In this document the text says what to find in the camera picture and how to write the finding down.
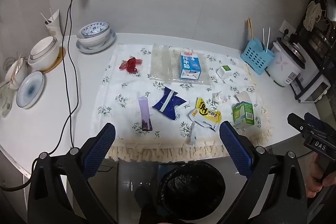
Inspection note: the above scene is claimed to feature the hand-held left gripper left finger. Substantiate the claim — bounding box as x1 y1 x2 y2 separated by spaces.
28 123 117 224

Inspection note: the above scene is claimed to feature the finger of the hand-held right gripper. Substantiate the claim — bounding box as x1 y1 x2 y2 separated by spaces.
304 112 336 135
287 113 315 138

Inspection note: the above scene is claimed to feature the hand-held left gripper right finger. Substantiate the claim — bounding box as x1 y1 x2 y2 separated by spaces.
219 121 307 224

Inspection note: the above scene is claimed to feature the white tissue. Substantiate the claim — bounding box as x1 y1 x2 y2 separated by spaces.
212 91 229 103

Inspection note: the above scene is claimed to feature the black bagged bin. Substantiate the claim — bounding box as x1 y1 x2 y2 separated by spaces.
156 161 226 222

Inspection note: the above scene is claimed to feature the red mesh net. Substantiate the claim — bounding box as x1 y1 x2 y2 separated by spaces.
119 56 142 73

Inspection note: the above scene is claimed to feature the blue milk carton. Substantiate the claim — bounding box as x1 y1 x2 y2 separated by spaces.
179 49 202 80

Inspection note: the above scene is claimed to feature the clear bubble wrap sheet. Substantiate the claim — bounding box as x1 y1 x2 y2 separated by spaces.
148 43 212 85

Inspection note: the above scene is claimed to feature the person's right hand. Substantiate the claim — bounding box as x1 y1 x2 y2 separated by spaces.
306 153 336 198

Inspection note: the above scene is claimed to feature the green carton box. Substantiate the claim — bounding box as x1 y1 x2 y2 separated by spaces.
232 101 255 128

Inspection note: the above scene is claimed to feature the white toaster oven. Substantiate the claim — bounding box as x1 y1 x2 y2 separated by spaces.
290 73 331 104

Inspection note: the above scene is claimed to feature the white torn wrapper strip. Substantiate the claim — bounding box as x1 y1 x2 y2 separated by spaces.
188 120 200 146

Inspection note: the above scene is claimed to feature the yellow snack wrapper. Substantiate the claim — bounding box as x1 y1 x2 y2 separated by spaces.
188 97 222 131

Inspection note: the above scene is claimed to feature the purple sachet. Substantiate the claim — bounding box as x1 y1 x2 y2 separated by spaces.
138 97 153 131

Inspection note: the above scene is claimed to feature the white rice cooker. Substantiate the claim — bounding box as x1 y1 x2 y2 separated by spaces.
265 40 307 87

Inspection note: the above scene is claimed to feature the white cube container green lid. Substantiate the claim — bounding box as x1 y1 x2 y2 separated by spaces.
217 65 232 79

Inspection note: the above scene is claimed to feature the blue foil wrapper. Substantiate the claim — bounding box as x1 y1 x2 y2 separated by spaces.
152 87 187 121

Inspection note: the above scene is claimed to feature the white floral fringed tablecloth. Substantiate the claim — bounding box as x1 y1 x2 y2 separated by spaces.
89 43 273 163

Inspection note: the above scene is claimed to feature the blue utensil basket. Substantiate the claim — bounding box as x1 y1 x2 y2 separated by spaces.
241 39 275 75

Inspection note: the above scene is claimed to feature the black metal rack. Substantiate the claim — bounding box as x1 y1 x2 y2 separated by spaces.
290 0 336 75

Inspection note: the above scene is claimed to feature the blue striped plate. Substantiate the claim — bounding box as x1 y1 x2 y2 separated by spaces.
16 71 45 109

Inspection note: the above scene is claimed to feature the wooden coaster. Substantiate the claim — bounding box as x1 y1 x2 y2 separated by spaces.
41 47 66 73

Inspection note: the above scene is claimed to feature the plain white bowl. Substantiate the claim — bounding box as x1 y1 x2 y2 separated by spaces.
28 42 60 72
30 36 58 60

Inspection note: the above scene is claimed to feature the green patterned plate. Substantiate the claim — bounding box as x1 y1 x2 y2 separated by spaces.
0 88 12 118

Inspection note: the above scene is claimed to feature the blue rimmed plate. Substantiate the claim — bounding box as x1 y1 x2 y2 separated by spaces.
76 30 116 54

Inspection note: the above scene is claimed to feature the white bowl red line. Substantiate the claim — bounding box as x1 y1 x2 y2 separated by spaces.
77 28 112 48

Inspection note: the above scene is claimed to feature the cream hanging net bag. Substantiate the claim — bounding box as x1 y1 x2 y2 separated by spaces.
304 1 322 30

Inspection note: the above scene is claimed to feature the small white bowl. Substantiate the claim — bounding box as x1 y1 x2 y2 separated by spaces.
5 57 28 89

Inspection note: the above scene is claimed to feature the pale chopstick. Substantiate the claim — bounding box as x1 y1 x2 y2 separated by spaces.
9 55 23 83

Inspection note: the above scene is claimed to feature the blue floral bowl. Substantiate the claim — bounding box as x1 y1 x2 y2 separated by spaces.
80 21 110 39

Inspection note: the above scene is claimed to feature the white paper cup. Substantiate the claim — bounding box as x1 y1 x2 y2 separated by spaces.
45 9 63 38

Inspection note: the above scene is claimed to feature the white wall socket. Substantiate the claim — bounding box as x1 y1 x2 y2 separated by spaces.
280 20 296 39

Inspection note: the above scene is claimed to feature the black cable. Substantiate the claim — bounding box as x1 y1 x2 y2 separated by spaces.
0 0 79 191

